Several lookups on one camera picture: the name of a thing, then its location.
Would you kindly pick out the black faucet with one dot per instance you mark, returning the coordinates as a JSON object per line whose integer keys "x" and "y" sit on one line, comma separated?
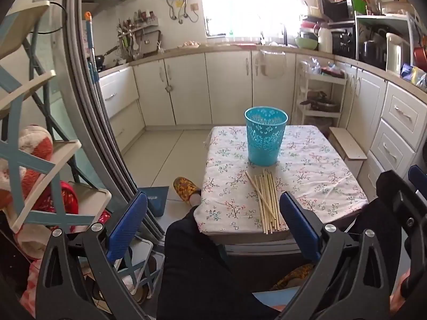
{"x": 284, "y": 35}

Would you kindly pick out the wooden step stool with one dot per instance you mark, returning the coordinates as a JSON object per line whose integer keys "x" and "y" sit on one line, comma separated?
{"x": 348, "y": 145}

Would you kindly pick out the black countertop oven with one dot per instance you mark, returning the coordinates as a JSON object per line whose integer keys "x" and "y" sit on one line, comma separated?
{"x": 343, "y": 43}

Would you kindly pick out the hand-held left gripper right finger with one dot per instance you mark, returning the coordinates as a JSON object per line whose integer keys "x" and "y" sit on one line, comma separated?
{"x": 297, "y": 226}

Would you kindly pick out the person's right hand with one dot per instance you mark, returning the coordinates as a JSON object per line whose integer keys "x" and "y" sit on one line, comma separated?
{"x": 397, "y": 295}

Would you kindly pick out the wall utensil rack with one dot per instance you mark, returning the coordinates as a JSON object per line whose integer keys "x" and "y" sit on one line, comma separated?
{"x": 136, "y": 28}

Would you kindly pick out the blue and cream shelf rack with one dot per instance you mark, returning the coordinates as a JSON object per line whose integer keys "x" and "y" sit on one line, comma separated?
{"x": 23, "y": 160}

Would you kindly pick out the bundle of wooden chopsticks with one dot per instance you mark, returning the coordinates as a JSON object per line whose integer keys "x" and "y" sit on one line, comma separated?
{"x": 267, "y": 203}

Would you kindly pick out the white electric kettle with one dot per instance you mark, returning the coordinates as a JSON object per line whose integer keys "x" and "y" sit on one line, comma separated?
{"x": 395, "y": 53}

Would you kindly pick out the black microwave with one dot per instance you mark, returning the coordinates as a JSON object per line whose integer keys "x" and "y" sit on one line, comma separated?
{"x": 337, "y": 8}

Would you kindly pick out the mop with orange tip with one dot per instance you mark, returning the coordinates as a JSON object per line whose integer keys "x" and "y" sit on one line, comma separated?
{"x": 89, "y": 40}

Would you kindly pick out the white counter shelf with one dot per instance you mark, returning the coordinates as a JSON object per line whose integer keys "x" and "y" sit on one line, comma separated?
{"x": 383, "y": 18}

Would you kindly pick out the red patterned cloth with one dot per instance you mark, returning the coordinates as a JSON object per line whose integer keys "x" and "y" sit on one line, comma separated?
{"x": 68, "y": 200}

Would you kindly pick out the black pot with lid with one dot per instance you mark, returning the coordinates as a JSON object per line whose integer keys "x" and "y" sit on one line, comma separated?
{"x": 322, "y": 105}

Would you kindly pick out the person's left leg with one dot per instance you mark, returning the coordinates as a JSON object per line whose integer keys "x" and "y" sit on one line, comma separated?
{"x": 200, "y": 266}

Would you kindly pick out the blue dustpan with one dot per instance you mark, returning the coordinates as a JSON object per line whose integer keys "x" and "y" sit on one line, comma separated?
{"x": 158, "y": 201}

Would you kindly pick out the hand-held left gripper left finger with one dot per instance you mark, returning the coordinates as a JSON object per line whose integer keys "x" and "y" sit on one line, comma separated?
{"x": 128, "y": 226}

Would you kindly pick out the white kitchen base cabinets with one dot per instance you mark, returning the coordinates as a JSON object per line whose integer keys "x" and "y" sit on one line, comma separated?
{"x": 190, "y": 86}

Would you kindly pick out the yellow patterned slipper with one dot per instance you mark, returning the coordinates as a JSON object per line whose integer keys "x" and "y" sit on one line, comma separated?
{"x": 183, "y": 188}
{"x": 297, "y": 273}

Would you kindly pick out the blue snack packet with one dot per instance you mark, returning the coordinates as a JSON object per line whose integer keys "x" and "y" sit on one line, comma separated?
{"x": 408, "y": 71}

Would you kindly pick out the white thermos jug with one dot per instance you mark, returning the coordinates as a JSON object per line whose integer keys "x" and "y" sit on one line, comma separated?
{"x": 325, "y": 40}

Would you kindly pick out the turquoise plastic basket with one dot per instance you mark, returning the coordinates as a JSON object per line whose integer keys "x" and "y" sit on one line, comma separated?
{"x": 263, "y": 150}

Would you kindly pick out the plate of food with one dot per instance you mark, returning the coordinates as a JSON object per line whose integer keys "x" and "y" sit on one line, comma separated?
{"x": 189, "y": 44}

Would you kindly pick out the grey sliding door frame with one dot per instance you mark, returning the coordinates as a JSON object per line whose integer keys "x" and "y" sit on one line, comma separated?
{"x": 100, "y": 116}

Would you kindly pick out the bright window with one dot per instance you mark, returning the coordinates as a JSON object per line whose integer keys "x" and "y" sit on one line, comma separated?
{"x": 250, "y": 3}

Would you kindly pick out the white bag holder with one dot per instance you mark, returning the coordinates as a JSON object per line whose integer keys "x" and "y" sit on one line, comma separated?
{"x": 272, "y": 73}

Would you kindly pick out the floral tablecloth table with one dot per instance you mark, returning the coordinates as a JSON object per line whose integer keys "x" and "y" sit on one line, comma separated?
{"x": 310, "y": 176}

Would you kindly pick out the green bowl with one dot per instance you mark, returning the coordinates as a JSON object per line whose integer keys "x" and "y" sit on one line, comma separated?
{"x": 306, "y": 43}

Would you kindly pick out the white storage trolley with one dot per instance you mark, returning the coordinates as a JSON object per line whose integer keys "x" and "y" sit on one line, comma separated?
{"x": 325, "y": 79}

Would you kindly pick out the red pot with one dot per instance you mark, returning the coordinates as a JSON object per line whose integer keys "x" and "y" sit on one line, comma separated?
{"x": 421, "y": 55}

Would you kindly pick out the green cutting board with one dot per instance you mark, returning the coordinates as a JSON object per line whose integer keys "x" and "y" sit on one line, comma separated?
{"x": 358, "y": 5}

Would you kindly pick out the stack of colourful basins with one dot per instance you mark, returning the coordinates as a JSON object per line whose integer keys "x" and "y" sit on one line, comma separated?
{"x": 308, "y": 28}

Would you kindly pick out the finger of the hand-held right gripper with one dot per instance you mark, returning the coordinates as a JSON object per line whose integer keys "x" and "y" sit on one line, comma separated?
{"x": 417, "y": 176}
{"x": 397, "y": 193}

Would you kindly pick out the black small appliance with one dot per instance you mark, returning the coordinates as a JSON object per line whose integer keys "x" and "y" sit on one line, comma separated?
{"x": 373, "y": 53}

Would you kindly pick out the red and white plush toy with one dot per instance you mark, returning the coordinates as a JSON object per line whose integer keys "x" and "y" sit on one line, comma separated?
{"x": 36, "y": 146}

